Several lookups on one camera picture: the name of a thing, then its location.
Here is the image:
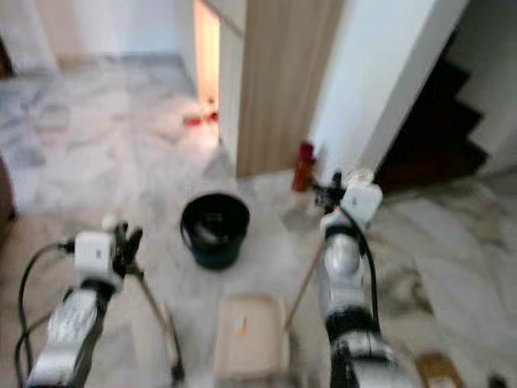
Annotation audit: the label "broom with white knob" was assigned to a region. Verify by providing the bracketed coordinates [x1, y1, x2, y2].
[99, 214, 185, 382]

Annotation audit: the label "beige long-handled dustpan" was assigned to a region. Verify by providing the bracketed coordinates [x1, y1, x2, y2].
[212, 234, 330, 381]

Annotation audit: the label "red can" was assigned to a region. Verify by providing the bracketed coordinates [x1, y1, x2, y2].
[293, 141, 317, 193]

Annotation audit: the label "black plastic bucket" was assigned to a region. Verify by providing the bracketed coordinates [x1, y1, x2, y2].
[179, 192, 252, 271]

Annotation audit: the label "light wood cabinet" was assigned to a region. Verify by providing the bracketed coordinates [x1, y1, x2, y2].
[220, 0, 347, 180]

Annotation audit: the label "dark wooden staircase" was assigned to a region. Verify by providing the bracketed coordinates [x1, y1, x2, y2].
[372, 57, 492, 193]

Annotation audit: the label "dark brown furniture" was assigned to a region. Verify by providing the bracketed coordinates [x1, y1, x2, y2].
[0, 154, 15, 243]

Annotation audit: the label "small red items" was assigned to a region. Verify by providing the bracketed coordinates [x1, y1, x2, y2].
[183, 112, 221, 129]

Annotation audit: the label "brown cardboard piece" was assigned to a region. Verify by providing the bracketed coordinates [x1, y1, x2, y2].
[416, 353, 466, 388]

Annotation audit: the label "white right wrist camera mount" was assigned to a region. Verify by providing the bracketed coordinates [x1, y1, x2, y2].
[343, 181, 384, 226]

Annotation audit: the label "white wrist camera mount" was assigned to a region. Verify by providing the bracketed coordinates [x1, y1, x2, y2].
[74, 230, 119, 280]
[343, 181, 384, 226]

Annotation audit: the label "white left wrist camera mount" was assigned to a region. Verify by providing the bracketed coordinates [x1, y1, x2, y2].
[74, 230, 119, 280]

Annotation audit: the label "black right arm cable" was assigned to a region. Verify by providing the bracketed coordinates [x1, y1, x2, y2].
[341, 206, 382, 328]

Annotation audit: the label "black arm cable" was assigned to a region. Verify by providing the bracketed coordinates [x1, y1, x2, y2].
[341, 206, 382, 328]
[16, 241, 78, 385]

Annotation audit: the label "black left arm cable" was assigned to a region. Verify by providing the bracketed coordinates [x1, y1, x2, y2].
[16, 241, 78, 385]

